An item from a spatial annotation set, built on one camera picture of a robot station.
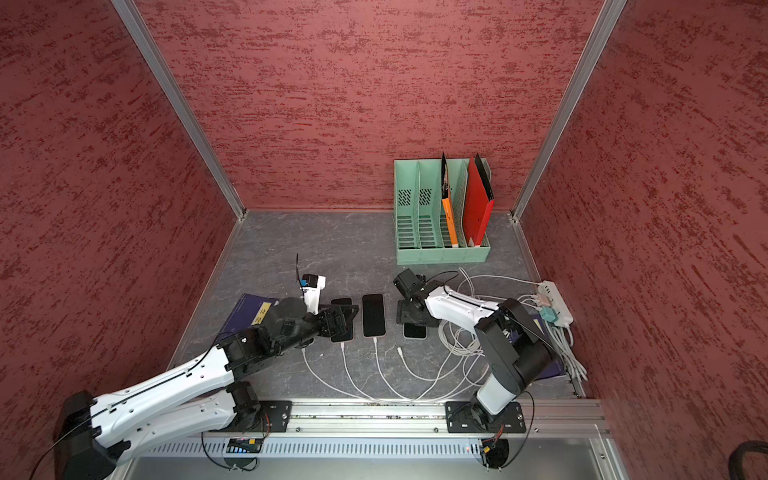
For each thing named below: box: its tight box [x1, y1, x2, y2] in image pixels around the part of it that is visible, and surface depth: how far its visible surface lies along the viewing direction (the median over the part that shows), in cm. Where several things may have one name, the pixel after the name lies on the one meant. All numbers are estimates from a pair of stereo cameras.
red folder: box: [464, 156, 495, 247], surface depth 98 cm
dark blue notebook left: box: [212, 293, 280, 347], surface depth 94 cm
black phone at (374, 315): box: [362, 293, 387, 339], surface depth 93 cm
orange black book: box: [441, 152, 459, 248], surface depth 92 cm
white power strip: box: [538, 281, 573, 326], surface depth 99 cm
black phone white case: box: [402, 322, 428, 340], surface depth 89 cm
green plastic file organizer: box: [394, 159, 491, 265], surface depth 106 cm
